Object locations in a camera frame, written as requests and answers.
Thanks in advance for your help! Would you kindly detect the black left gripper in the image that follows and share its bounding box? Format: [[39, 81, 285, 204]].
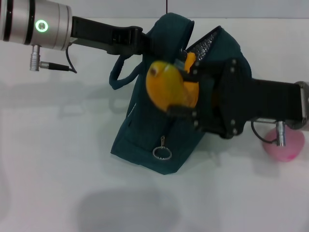
[[71, 15, 158, 56]]

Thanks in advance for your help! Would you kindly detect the silver zipper pull ring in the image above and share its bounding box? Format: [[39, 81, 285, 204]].
[[152, 135, 173, 161]]

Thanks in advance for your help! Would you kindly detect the right arm cable with plug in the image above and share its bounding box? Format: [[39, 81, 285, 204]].
[[251, 119, 287, 147]]

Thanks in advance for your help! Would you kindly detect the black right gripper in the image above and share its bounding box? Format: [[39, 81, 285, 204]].
[[166, 51, 303, 140]]

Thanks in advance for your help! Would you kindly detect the dark teal insulated lunch bag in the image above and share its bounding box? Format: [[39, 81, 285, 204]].
[[109, 12, 253, 175]]

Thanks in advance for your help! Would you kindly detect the arm cable with plug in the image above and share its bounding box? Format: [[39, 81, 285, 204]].
[[251, 119, 287, 147], [29, 44, 78, 74]]

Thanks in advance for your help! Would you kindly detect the yellow banana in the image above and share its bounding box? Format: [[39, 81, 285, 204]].
[[145, 51, 201, 113]]

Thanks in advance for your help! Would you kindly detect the pink peach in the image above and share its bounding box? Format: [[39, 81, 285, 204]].
[[263, 128, 306, 162]]

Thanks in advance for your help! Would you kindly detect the left arm cable with plug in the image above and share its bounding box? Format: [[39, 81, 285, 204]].
[[29, 44, 78, 74]]

